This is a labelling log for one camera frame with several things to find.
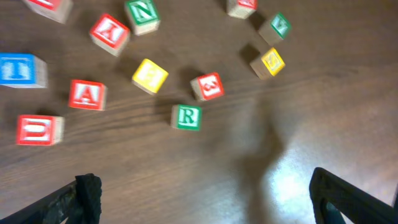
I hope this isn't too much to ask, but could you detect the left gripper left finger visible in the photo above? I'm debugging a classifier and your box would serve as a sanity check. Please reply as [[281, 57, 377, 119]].
[[1, 174, 102, 224]]

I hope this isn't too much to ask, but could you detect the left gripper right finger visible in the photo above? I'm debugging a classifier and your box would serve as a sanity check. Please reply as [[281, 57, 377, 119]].
[[309, 167, 397, 224]]

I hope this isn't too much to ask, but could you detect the red U block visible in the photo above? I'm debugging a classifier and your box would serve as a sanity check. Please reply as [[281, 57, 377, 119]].
[[16, 114, 65, 146]]

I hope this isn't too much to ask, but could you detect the red A block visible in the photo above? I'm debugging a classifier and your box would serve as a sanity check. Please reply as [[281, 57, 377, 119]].
[[68, 80, 107, 111]]

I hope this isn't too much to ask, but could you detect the green R block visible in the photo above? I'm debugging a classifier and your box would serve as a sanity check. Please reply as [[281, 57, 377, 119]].
[[170, 105, 202, 131]]

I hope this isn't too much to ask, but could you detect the yellow block centre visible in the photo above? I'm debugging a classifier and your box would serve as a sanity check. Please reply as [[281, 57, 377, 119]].
[[132, 58, 169, 95]]

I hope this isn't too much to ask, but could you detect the blue T block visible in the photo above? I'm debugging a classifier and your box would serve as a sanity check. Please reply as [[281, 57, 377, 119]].
[[1, 53, 48, 88]]

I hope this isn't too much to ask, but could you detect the yellow S block right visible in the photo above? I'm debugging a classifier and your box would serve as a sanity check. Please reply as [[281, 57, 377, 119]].
[[250, 48, 285, 80]]

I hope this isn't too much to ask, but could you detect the red Y block tilted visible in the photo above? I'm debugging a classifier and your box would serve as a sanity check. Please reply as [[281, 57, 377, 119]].
[[90, 14, 131, 57]]

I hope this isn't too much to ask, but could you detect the red 3 block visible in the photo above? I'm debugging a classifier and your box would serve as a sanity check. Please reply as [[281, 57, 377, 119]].
[[190, 72, 224, 101]]

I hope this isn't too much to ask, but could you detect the red E block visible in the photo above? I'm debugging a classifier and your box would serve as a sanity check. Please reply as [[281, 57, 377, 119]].
[[23, 0, 73, 24]]

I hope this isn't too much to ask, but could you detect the green V block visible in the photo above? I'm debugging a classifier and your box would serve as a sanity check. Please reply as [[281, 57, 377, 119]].
[[258, 12, 292, 45]]

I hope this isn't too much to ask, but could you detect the green N block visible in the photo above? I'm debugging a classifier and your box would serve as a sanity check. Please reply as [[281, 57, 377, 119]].
[[124, 0, 160, 35]]

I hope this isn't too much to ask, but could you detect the red M block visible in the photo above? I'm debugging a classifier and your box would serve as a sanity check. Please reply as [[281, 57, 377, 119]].
[[226, 0, 258, 19]]

